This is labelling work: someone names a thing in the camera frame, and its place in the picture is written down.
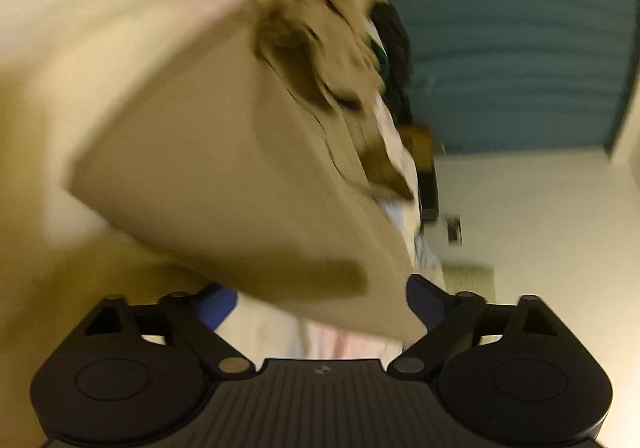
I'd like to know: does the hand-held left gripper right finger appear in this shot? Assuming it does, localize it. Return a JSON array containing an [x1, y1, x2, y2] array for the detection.
[[386, 273, 564, 380]]

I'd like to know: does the yellow paper bag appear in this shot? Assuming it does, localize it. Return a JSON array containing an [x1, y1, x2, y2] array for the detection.
[[399, 125, 435, 170]]

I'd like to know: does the pile of clothes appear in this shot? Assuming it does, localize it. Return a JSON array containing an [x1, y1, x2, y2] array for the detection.
[[367, 2, 417, 125]]

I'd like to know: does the tan garment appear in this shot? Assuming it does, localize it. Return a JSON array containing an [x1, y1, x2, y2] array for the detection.
[[67, 0, 431, 351]]

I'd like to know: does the black armchair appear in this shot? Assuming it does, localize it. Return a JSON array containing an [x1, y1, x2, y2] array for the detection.
[[416, 167, 442, 223]]

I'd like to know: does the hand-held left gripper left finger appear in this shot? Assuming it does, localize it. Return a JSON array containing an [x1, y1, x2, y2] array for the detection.
[[82, 282, 252, 382]]

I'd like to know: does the wide blue curtain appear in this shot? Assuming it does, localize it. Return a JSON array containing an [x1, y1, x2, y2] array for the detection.
[[369, 0, 638, 160]]

